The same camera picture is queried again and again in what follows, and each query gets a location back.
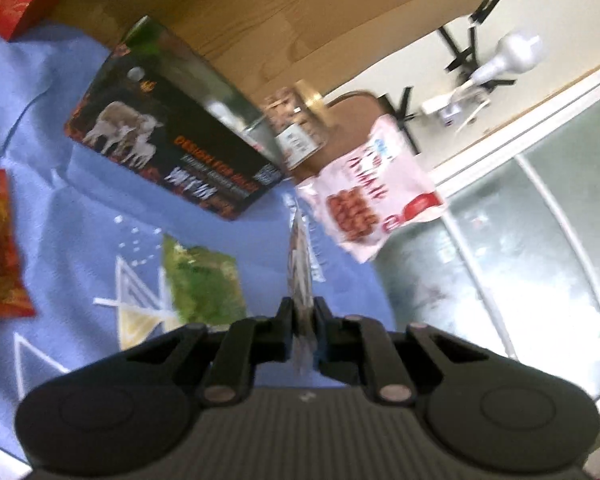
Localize yellow-green clear snack packet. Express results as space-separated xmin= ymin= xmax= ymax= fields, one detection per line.
xmin=161 ymin=234 xmax=249 ymax=334

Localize blue printed blanket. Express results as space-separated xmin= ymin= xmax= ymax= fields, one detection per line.
xmin=0 ymin=20 xmax=397 ymax=480

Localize black tape strip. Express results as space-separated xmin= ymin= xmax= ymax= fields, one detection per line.
xmin=446 ymin=27 xmax=482 ymax=74
xmin=469 ymin=0 xmax=509 ymax=26
xmin=396 ymin=87 xmax=413 ymax=122
xmin=379 ymin=94 xmax=421 ymax=157
xmin=437 ymin=26 xmax=473 ymax=74

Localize clear nut jar gold lid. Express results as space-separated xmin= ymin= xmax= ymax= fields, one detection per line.
xmin=262 ymin=80 xmax=339 ymax=171

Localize white bulb lamp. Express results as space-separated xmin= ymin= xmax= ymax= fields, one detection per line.
xmin=467 ymin=32 xmax=547 ymax=87

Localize wooden board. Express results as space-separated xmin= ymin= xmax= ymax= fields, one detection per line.
xmin=44 ymin=0 xmax=489 ymax=107

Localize black cardboard box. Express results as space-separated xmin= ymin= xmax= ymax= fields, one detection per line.
xmin=64 ymin=16 xmax=286 ymax=222

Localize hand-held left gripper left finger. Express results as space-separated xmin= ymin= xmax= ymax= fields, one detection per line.
xmin=122 ymin=296 xmax=297 ymax=406

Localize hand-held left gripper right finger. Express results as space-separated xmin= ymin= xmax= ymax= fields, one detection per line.
xmin=312 ymin=296 xmax=506 ymax=406

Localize white framed glass door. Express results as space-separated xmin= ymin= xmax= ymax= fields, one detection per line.
xmin=374 ymin=62 xmax=600 ymax=413

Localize clear peanut packet yellow edges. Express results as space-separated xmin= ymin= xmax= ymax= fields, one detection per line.
xmin=284 ymin=195 xmax=327 ymax=376

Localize white cable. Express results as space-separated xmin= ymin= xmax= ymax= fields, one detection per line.
xmin=452 ymin=85 xmax=494 ymax=134

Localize brown chair back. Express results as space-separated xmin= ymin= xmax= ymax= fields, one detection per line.
xmin=310 ymin=91 xmax=421 ymax=181

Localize large pink snack bag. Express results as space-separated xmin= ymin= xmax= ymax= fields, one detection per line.
xmin=296 ymin=114 xmax=446 ymax=265

